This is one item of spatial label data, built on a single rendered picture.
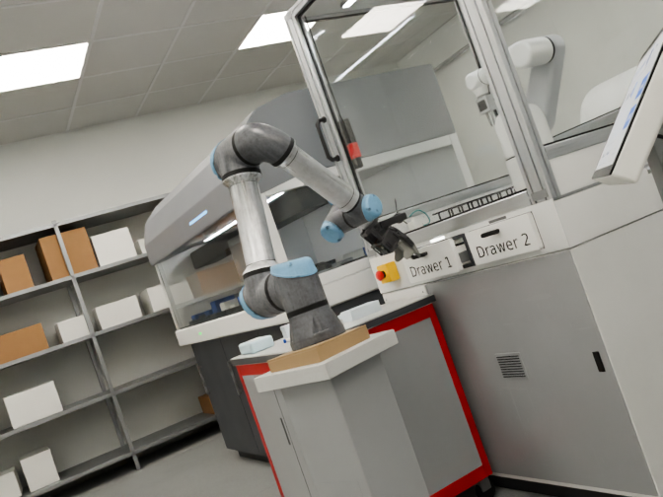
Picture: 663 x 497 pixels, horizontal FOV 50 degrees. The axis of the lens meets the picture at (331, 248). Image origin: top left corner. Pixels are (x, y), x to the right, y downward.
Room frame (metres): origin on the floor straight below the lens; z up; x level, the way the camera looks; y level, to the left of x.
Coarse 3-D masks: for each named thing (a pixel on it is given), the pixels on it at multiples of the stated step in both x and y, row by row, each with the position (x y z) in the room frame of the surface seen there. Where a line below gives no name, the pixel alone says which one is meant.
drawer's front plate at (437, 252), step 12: (420, 252) 2.43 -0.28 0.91; (432, 252) 2.37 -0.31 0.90; (444, 252) 2.32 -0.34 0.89; (456, 252) 2.28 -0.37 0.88; (408, 264) 2.51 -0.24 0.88; (420, 264) 2.45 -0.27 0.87; (432, 264) 2.39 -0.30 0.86; (444, 264) 2.34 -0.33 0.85; (456, 264) 2.29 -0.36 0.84; (408, 276) 2.53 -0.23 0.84; (420, 276) 2.47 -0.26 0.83; (432, 276) 2.41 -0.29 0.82
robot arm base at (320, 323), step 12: (324, 300) 1.86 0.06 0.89; (300, 312) 1.83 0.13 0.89; (312, 312) 1.83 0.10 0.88; (324, 312) 1.84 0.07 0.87; (300, 324) 1.83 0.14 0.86; (312, 324) 1.82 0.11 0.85; (324, 324) 1.82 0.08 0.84; (336, 324) 1.84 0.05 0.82; (300, 336) 1.82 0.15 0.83; (312, 336) 1.81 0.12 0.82; (324, 336) 1.81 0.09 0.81; (300, 348) 1.82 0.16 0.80
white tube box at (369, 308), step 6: (378, 300) 2.58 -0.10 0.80; (360, 306) 2.63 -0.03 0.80; (366, 306) 2.56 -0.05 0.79; (372, 306) 2.57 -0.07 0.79; (378, 306) 2.58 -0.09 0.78; (342, 312) 2.61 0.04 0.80; (348, 312) 2.54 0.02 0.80; (354, 312) 2.54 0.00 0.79; (360, 312) 2.54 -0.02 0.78; (366, 312) 2.55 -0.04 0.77; (372, 312) 2.56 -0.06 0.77; (342, 318) 2.59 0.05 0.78; (348, 318) 2.55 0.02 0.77; (354, 318) 2.53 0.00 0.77; (360, 318) 2.54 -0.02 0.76
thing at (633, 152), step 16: (656, 64) 1.23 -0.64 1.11; (656, 80) 1.23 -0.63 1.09; (640, 96) 1.25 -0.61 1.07; (656, 96) 1.23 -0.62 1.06; (640, 112) 1.24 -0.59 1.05; (656, 112) 1.23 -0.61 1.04; (640, 128) 1.24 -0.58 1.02; (656, 128) 1.23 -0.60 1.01; (624, 144) 1.25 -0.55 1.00; (640, 144) 1.24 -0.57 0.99; (624, 160) 1.25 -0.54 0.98; (640, 160) 1.25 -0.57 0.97; (608, 176) 1.34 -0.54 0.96; (624, 176) 1.26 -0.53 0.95
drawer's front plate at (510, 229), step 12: (528, 216) 2.03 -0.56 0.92; (480, 228) 2.21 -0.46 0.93; (492, 228) 2.17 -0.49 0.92; (504, 228) 2.12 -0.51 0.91; (516, 228) 2.08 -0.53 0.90; (528, 228) 2.04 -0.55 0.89; (468, 240) 2.28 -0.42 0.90; (480, 240) 2.23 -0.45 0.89; (492, 240) 2.18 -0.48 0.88; (504, 240) 2.14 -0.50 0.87; (516, 240) 2.10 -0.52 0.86; (528, 240) 2.06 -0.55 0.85; (540, 240) 2.03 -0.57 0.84; (480, 252) 2.25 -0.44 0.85; (504, 252) 2.15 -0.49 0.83; (516, 252) 2.11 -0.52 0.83
